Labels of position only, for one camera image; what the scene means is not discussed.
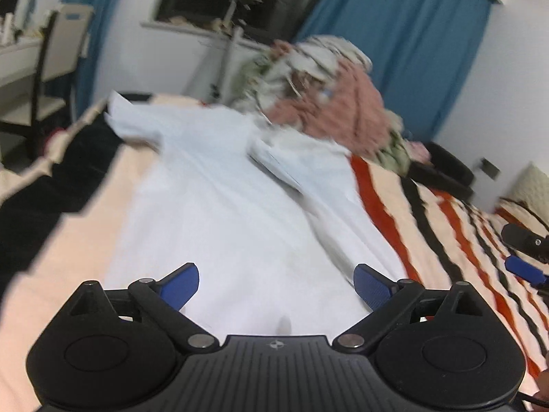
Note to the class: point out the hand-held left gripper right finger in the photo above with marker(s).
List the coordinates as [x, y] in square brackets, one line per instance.
[371, 288]

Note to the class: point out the grey garment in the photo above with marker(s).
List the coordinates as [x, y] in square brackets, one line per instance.
[339, 53]

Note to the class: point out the garment steamer stand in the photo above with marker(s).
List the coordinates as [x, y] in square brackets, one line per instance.
[227, 55]

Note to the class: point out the wall socket with charger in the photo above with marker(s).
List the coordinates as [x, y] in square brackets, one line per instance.
[489, 168]

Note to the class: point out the quilted beige headboard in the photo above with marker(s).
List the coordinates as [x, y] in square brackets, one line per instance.
[534, 184]

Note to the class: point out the pile of clothes and blankets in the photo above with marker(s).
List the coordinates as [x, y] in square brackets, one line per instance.
[347, 111]

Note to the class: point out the white t-shirt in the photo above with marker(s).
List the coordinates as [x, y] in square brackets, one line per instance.
[223, 206]

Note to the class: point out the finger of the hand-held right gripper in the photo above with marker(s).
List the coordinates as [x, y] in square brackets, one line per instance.
[523, 269]
[525, 240]

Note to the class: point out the white dressing desk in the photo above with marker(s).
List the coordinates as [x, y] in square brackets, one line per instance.
[17, 64]

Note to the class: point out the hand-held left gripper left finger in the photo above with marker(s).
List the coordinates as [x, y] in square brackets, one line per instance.
[182, 285]

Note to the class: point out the pile of crumpled clothes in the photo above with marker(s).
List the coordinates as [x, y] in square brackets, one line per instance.
[253, 77]

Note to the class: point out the group of cosmetics bottles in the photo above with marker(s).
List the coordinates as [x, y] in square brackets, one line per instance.
[7, 28]

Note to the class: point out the pink cloth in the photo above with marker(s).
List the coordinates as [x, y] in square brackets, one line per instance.
[418, 151]

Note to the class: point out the black armchair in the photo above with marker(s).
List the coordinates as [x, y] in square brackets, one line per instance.
[446, 169]

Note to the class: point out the striped fleece blanket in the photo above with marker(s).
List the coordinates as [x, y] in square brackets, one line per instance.
[73, 240]

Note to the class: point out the white chair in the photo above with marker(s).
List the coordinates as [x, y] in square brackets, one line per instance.
[68, 43]

